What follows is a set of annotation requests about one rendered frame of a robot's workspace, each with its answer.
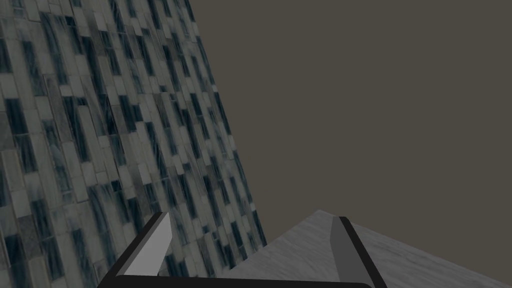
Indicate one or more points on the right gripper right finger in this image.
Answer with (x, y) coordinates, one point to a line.
(351, 252)

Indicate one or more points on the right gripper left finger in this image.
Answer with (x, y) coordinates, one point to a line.
(148, 250)

